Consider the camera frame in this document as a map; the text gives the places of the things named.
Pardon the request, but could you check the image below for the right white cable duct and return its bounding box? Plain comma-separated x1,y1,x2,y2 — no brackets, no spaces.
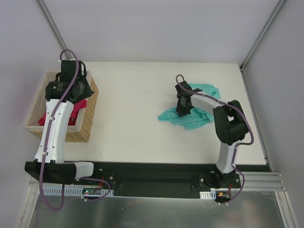
199,190,231,200

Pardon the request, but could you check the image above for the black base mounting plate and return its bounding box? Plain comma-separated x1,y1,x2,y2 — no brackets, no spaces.
72,162,246,197

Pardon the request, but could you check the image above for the left rear aluminium post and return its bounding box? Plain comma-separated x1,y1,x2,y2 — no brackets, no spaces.
35,0,67,50

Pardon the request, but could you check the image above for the pink t shirt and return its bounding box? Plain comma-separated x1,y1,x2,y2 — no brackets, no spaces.
38,99,87,126

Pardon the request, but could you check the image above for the left white cable duct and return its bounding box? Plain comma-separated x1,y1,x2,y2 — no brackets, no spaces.
43,187,114,197

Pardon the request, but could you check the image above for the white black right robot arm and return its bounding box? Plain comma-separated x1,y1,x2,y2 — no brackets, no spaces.
175,80,250,189

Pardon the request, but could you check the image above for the wicker laundry basket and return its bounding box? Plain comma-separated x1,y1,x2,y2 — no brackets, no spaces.
24,70,99,143

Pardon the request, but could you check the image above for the white cable duct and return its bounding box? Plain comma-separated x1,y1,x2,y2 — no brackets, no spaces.
199,190,231,200
43,187,114,197

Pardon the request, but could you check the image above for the teal t shirt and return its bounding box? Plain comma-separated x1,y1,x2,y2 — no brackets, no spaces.
157,83,221,131

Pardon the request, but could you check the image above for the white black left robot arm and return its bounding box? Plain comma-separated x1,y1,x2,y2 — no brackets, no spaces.
25,60,101,185

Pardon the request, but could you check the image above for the aluminium front frame rail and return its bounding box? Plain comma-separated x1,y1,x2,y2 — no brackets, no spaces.
43,170,286,191

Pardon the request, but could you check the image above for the aluminium post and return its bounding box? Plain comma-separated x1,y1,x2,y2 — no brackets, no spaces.
239,0,288,72
35,0,67,50

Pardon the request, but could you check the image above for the right rear aluminium post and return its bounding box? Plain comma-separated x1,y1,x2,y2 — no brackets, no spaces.
239,0,288,72

